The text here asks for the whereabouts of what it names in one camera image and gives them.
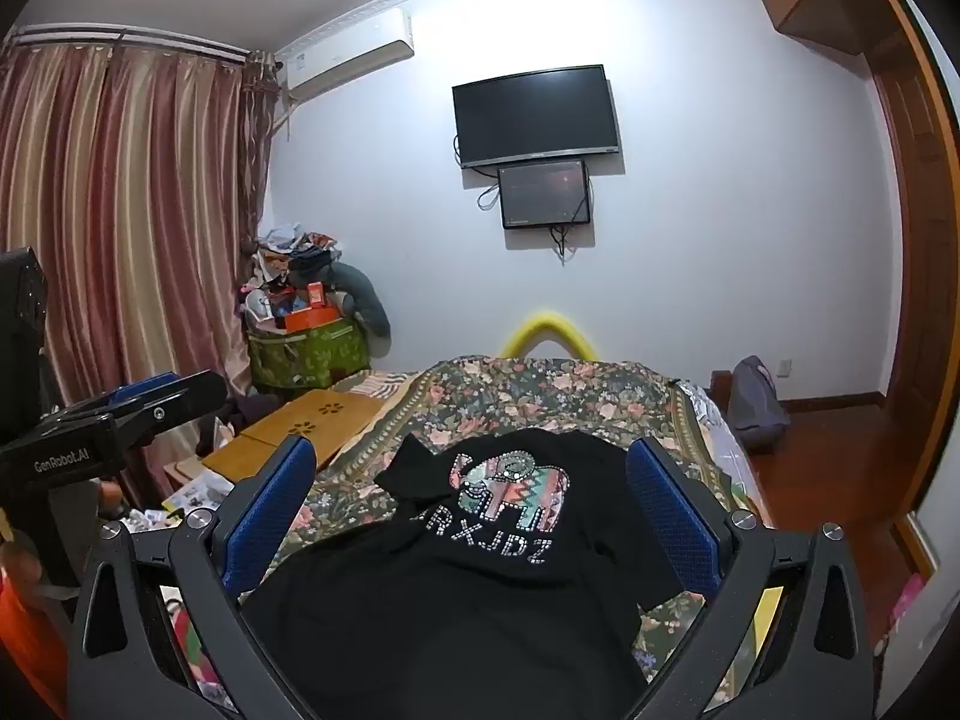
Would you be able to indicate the pink striped curtain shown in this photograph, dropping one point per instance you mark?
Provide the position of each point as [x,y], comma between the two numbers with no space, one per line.
[127,225]

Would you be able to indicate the striped cloth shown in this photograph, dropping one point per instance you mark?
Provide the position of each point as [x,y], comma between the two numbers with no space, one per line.
[379,384]

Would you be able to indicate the black elephant print t-shirt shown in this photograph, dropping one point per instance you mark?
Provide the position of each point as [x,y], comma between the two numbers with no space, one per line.
[465,585]

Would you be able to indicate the small black wall monitor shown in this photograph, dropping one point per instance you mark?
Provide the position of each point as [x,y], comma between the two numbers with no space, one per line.
[544,193]

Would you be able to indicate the dark purple cloth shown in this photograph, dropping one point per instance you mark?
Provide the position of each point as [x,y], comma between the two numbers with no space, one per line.
[244,416]

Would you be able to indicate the white air conditioner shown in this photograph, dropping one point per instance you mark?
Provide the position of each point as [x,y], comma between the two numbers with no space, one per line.
[349,52]

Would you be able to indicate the wooden folding lap table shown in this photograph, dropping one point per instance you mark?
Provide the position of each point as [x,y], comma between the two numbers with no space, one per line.
[300,427]

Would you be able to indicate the curtain rod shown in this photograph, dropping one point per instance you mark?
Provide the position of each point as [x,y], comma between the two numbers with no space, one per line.
[127,41]

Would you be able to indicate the pile of clothes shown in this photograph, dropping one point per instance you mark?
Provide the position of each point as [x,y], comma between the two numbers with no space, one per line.
[289,259]

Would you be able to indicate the grey backpack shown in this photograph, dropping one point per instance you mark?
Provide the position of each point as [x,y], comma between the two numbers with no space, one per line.
[756,405]

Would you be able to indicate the papers on floor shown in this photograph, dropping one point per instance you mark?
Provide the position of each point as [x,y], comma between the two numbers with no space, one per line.
[196,495]

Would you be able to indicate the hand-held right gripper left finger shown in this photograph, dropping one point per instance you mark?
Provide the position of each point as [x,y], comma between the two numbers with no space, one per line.
[264,517]

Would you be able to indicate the wooden door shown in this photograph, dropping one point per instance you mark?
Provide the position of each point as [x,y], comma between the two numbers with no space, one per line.
[911,255]

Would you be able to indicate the floral blanket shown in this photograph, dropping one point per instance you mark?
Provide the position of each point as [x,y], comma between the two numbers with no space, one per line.
[517,397]

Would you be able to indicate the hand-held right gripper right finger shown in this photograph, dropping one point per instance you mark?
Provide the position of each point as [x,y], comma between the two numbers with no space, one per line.
[667,517]

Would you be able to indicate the green floral storage bag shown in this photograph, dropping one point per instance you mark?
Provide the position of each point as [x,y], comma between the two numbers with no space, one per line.
[307,356]

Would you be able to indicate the grey plush pillow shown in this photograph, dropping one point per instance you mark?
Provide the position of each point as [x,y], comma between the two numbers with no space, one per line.
[367,300]

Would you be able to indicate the orange cloth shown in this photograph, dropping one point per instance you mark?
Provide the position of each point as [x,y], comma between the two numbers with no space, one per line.
[26,615]

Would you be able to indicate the orange box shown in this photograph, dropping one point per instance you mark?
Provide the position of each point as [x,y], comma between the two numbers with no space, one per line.
[315,317]

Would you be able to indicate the black wall television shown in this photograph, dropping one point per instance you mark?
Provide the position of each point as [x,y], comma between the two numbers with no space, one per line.
[534,116]

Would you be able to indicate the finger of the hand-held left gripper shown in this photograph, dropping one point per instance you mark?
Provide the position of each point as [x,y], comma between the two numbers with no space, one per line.
[172,397]
[146,388]

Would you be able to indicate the small red box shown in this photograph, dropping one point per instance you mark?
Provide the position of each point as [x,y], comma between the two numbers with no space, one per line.
[315,294]

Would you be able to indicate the yellow foam hoop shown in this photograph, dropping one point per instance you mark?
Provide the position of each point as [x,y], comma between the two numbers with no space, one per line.
[547,319]

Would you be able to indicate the wall socket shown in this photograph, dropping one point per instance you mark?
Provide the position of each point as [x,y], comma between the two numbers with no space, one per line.
[782,369]

